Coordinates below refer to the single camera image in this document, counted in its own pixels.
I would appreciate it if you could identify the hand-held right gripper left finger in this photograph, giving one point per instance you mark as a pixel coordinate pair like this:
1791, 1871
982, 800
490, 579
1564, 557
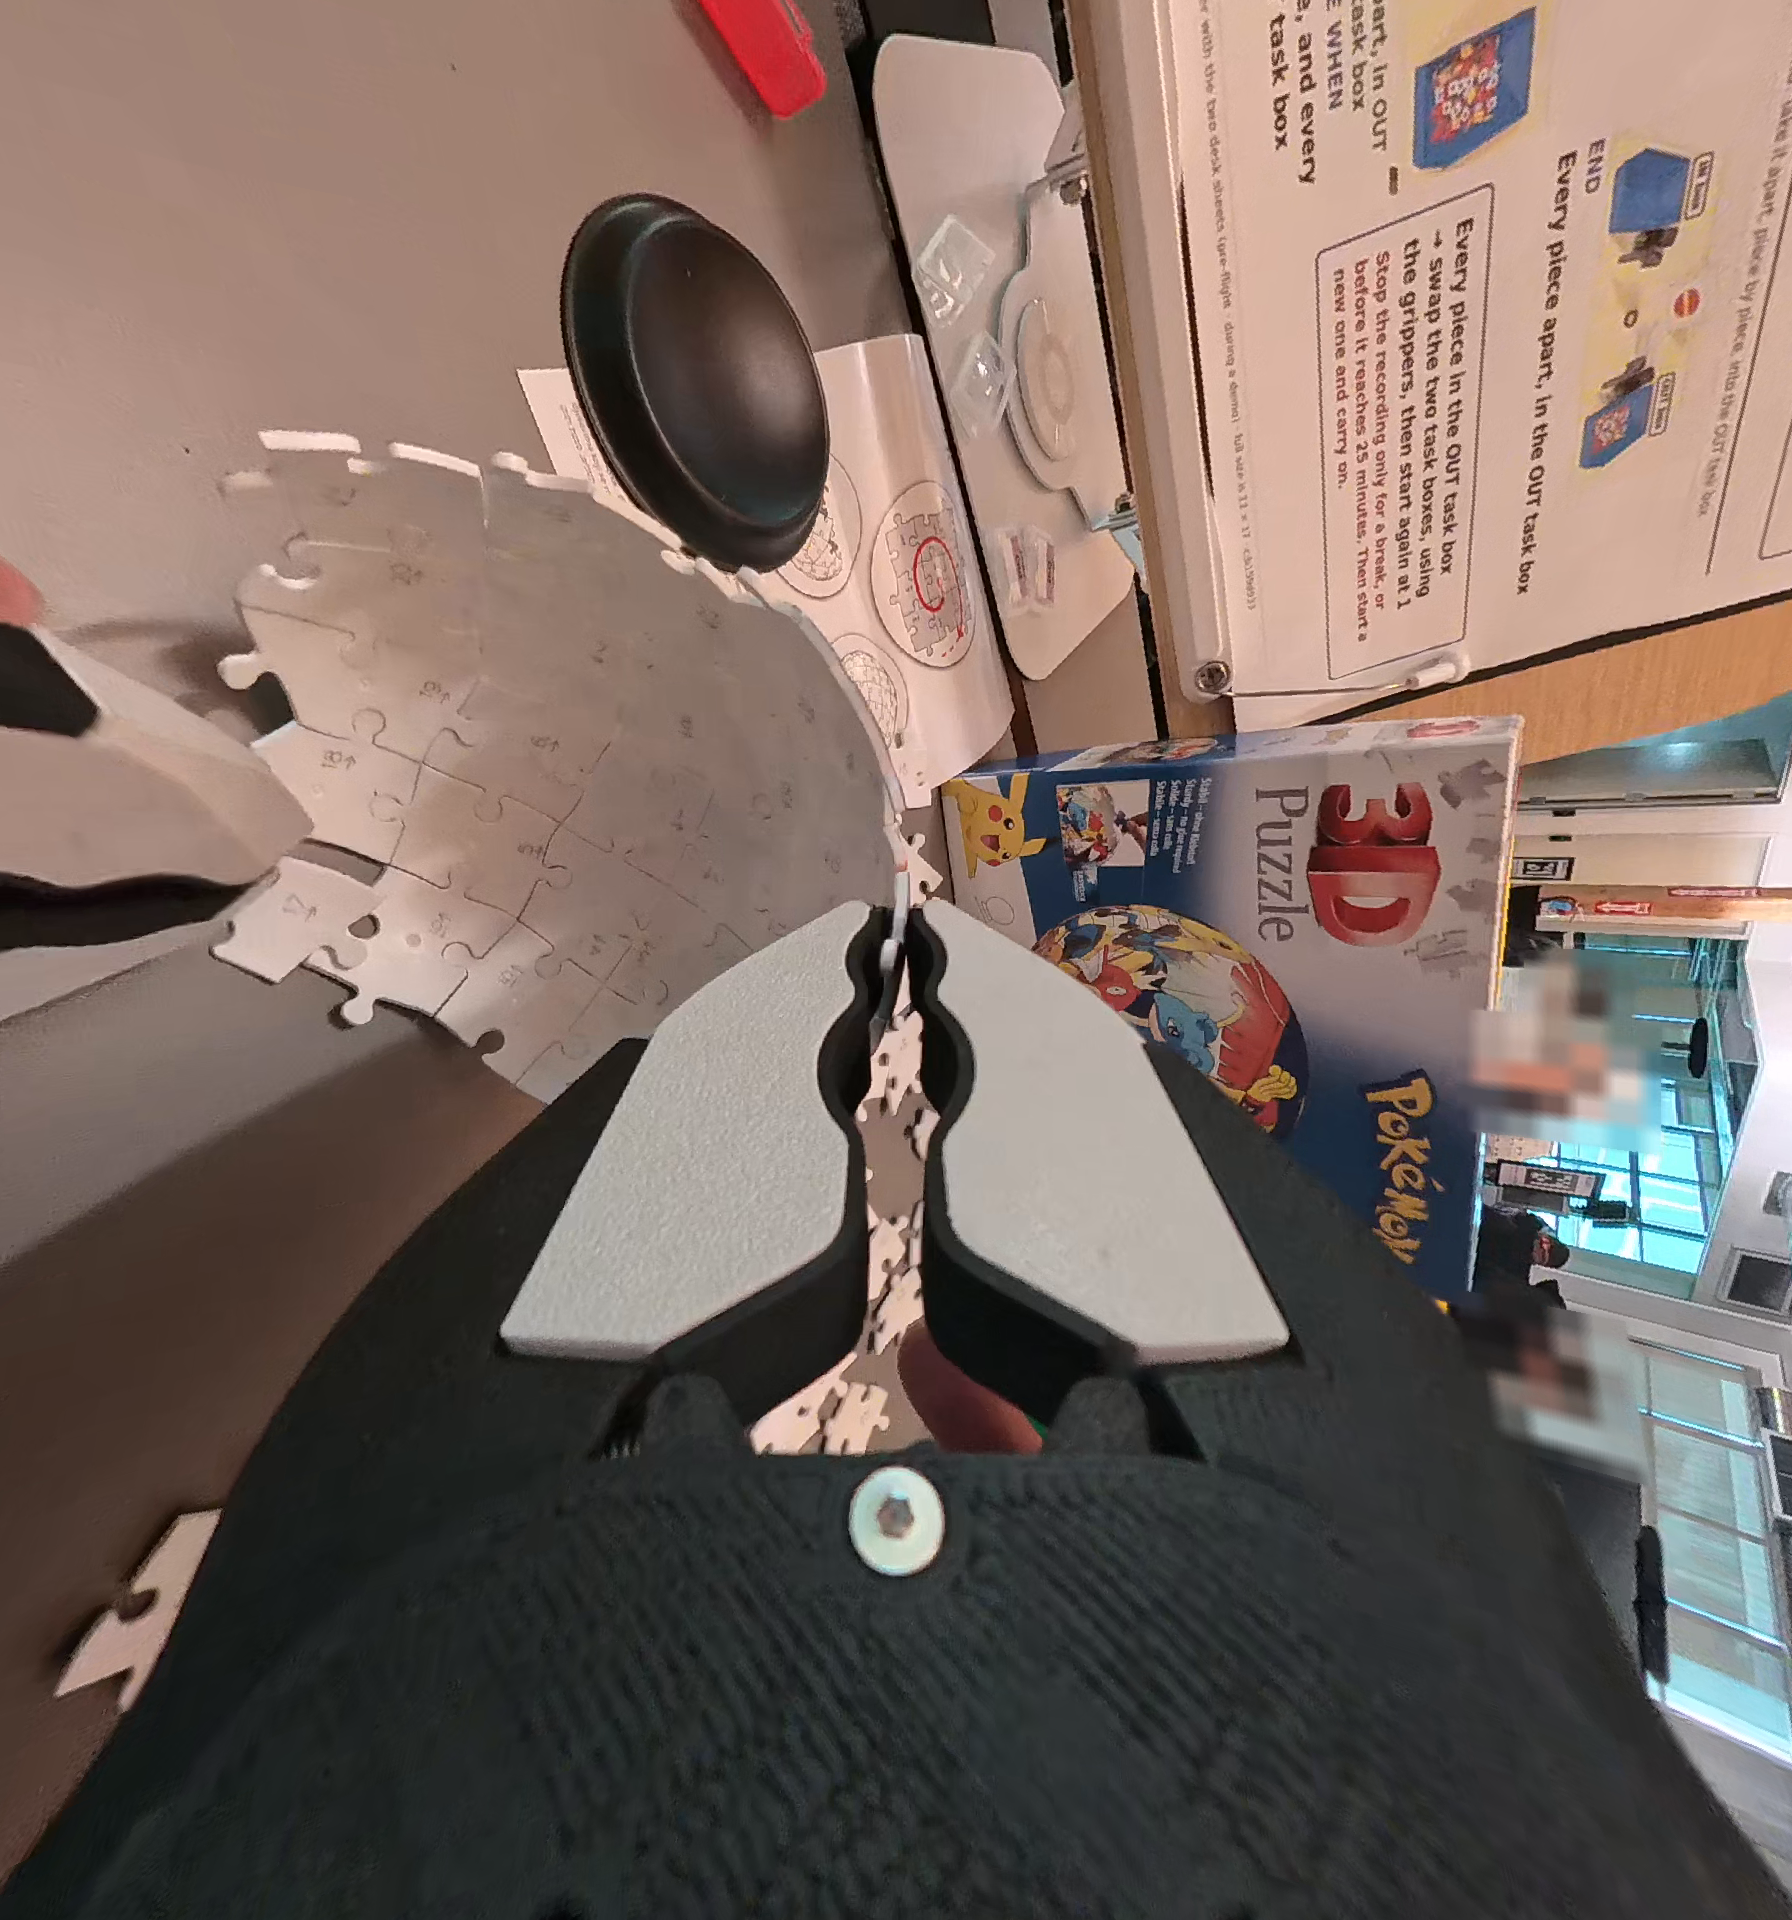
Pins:
688, 1171

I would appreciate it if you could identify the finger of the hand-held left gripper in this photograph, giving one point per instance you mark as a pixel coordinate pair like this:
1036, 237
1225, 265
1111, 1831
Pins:
57, 925
162, 780

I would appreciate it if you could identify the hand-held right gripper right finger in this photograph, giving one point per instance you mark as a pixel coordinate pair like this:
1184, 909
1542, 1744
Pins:
1091, 1185

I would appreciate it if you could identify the white puzzle piece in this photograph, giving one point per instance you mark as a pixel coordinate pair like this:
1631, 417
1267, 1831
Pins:
137, 1620
304, 928

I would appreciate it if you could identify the partly built puzzle ball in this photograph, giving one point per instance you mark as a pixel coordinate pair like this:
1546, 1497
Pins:
611, 780

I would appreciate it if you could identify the blue puzzle box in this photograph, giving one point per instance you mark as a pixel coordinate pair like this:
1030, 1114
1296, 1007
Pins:
1212, 928

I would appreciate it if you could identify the paper puzzle leaflet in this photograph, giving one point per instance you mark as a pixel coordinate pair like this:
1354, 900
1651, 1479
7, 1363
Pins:
912, 601

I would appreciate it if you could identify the black round ball stand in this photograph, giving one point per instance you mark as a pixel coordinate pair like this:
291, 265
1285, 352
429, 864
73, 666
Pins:
688, 358

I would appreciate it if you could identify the small clear plastic piece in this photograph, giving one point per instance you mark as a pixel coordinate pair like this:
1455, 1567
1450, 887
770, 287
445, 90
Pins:
1030, 569
950, 269
982, 383

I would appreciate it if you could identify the red plastic object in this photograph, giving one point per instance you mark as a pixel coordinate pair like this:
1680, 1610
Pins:
759, 54

